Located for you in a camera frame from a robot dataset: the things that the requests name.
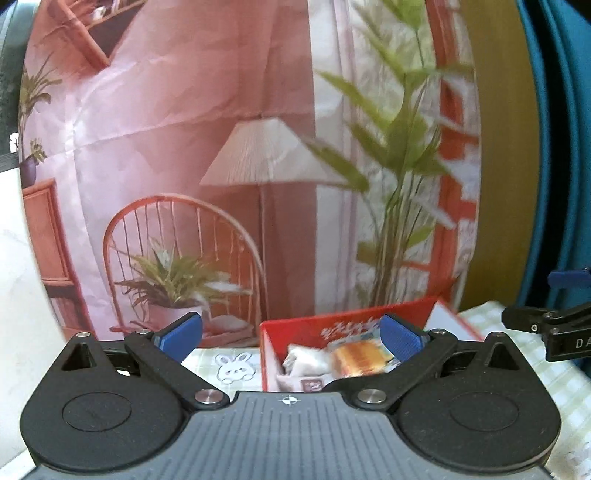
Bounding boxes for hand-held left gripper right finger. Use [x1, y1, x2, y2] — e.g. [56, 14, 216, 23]
[352, 313, 523, 410]

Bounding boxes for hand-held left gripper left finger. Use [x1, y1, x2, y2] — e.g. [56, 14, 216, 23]
[59, 311, 230, 410]

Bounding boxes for white packet with red label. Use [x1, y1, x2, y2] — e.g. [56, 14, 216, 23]
[276, 373, 327, 394]

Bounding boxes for red cardboard box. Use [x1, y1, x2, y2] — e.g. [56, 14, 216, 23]
[259, 295, 485, 394]

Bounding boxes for green checked bunny tablecloth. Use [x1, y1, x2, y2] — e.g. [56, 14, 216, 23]
[182, 300, 591, 480]

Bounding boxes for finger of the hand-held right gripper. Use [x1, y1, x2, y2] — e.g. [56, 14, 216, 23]
[547, 267, 591, 289]
[501, 302, 591, 334]

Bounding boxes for printed room scene backdrop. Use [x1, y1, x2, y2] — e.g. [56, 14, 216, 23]
[18, 0, 484, 348]

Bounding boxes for dark window frame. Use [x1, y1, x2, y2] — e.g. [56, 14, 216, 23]
[0, 0, 45, 174]

